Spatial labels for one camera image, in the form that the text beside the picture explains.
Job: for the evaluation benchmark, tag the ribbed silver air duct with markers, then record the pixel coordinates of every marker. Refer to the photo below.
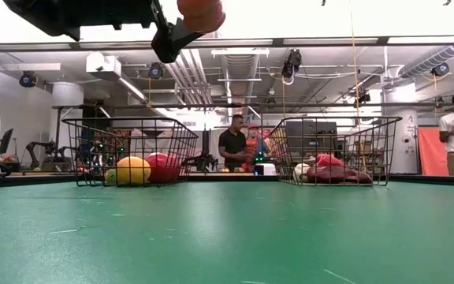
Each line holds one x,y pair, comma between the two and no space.
432,61
239,75

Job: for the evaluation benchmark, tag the black background gripper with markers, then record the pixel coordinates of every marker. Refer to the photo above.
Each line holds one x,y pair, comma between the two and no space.
201,161

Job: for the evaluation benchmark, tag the black monitor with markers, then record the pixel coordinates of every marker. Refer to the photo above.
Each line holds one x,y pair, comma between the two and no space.
6,141

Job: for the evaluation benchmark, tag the orange fruit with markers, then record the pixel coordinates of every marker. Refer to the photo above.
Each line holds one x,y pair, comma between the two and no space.
201,13

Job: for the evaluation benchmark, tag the black round ceiling camera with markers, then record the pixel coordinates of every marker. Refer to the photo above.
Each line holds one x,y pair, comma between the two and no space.
28,79
155,71
440,69

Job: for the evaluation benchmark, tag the white ceiling unit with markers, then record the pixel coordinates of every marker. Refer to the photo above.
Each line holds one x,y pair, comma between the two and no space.
103,65

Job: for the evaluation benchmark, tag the white garlic bulb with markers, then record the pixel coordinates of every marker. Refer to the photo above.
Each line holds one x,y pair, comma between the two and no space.
301,173

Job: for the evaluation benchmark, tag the black horizontal pipe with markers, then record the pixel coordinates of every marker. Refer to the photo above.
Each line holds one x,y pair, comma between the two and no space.
211,105

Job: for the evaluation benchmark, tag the purple sweet potato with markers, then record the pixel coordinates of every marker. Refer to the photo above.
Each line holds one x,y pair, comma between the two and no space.
337,175

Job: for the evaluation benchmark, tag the orange curtain panel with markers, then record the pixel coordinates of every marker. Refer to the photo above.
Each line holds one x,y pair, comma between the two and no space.
430,154

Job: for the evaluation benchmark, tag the black table edge rail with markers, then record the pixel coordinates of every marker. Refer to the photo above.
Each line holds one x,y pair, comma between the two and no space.
227,178

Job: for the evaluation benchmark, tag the large black screen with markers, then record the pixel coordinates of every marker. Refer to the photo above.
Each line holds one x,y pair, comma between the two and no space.
309,136

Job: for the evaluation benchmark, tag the yellow-orange round fruit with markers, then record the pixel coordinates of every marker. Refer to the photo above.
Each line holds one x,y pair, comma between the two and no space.
132,170

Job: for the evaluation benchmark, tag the white round column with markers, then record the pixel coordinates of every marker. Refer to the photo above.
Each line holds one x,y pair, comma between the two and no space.
67,94
402,134

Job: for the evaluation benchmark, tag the green lime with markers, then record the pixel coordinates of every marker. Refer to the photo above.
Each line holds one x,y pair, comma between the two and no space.
110,176

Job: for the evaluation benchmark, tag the black background robot arm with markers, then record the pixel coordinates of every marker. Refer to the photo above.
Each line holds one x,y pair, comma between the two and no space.
39,144

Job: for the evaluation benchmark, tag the red tomato with green calyx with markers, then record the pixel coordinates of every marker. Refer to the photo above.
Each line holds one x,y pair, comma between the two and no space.
164,169

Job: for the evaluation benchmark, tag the white box with green light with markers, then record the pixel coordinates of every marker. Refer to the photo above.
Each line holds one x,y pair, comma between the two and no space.
265,169

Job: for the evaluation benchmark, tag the red bell pepper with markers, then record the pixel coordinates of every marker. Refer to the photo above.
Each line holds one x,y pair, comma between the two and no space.
328,160

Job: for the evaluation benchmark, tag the black rig frame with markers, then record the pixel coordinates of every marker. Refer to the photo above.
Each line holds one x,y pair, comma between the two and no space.
382,40

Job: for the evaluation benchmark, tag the white ceiling light fixture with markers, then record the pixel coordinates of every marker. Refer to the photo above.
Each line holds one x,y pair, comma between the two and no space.
239,52

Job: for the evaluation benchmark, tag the black ceiling-hung camera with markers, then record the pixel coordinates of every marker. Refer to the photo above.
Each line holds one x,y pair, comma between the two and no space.
292,63

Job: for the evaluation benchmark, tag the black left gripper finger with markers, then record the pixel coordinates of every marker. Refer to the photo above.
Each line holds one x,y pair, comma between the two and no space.
168,47

